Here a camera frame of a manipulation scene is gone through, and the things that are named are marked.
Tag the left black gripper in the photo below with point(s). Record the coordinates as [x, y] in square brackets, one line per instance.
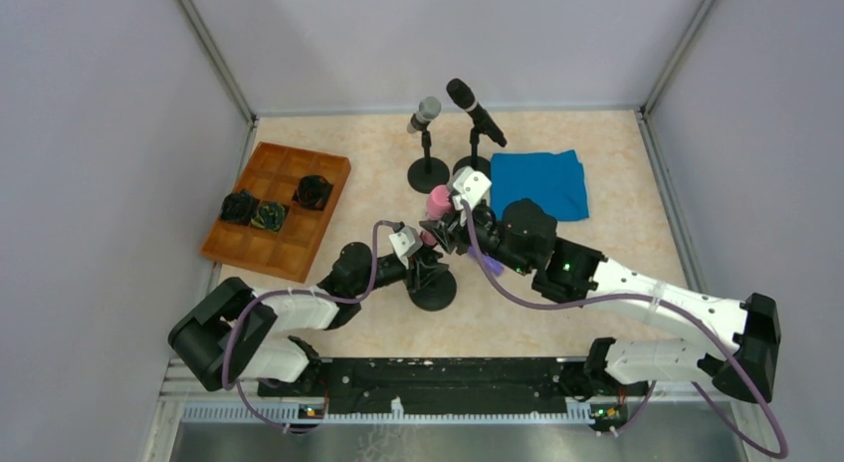
[417, 267]

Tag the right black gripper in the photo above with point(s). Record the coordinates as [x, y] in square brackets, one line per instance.
[450, 226]

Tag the black mic stand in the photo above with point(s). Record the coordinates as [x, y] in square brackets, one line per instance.
[427, 172]
[438, 295]
[473, 160]

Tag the pink microphone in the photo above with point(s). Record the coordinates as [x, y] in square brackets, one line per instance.
[438, 203]

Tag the silver grey microphone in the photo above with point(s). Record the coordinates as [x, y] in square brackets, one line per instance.
[428, 109]

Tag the black microphone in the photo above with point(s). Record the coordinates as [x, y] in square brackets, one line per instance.
[464, 98]

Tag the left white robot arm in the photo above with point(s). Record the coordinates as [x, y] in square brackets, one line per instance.
[236, 332]

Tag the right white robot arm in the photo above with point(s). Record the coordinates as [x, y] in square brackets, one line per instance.
[732, 343]

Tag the purple microphone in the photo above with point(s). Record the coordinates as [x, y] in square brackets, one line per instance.
[491, 264]

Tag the blue folded cloth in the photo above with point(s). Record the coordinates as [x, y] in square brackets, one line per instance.
[554, 181]

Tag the black bundle upper tray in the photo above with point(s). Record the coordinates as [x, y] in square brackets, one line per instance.
[313, 192]

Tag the brown wooden compartment tray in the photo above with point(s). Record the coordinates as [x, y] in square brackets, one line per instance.
[272, 173]

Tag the green black bundle in tray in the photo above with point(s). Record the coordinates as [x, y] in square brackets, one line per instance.
[269, 216]

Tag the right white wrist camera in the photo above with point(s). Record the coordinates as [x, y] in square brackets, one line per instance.
[468, 185]

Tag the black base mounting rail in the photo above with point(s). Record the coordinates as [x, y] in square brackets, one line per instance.
[451, 386]

